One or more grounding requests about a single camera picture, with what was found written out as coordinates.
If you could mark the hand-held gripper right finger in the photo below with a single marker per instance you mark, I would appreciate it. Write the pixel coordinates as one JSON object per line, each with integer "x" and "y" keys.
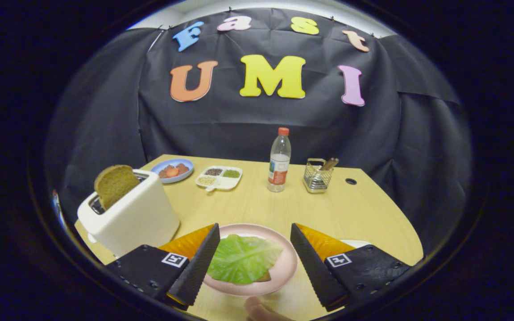
{"x": 315, "y": 272}

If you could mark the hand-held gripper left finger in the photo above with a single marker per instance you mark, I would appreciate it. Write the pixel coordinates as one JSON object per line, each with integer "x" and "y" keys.
{"x": 196, "y": 272}

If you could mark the green lettuce leaf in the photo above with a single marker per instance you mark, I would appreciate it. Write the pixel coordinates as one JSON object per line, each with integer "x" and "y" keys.
{"x": 243, "y": 258}

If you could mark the brown bread slice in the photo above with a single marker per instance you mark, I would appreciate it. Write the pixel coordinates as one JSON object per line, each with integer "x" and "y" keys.
{"x": 264, "y": 277}
{"x": 116, "y": 185}

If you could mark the pink plate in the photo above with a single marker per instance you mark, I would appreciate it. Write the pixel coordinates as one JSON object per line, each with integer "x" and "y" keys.
{"x": 285, "y": 263}

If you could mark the white square plate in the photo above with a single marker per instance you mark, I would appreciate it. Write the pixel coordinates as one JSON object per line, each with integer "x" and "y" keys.
{"x": 357, "y": 243}

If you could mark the white toaster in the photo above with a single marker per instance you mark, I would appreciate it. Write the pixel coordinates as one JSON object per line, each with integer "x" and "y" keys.
{"x": 136, "y": 218}

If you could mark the white divided dish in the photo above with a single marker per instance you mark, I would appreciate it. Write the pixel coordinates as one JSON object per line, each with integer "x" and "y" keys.
{"x": 230, "y": 183}

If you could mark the blue plate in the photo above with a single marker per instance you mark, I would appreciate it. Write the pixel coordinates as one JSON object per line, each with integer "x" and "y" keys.
{"x": 167, "y": 180}

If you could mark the red food slices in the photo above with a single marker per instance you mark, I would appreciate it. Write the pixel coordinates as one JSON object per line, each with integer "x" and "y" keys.
{"x": 172, "y": 171}

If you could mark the clear plastic water bottle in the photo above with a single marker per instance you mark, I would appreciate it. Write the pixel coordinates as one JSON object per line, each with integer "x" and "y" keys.
{"x": 278, "y": 169}

